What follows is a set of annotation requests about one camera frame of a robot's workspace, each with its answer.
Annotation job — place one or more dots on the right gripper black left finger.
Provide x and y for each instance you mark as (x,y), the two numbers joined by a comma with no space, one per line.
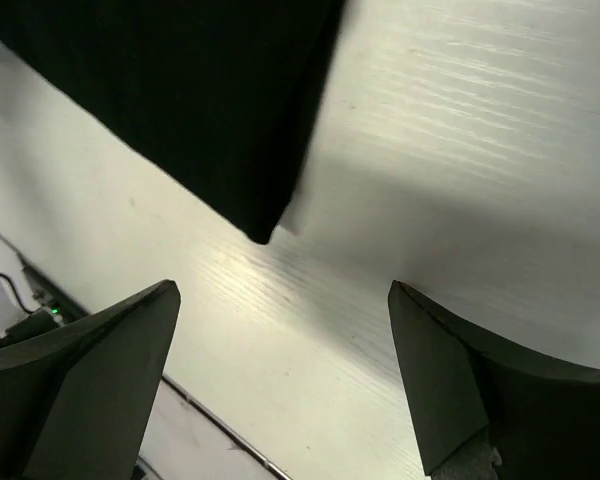
(75,401)

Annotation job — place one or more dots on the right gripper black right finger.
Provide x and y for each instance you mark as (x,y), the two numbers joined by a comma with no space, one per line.
(484,407)

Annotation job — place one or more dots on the black t-shirt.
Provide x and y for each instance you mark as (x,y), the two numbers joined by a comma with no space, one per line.
(221,95)

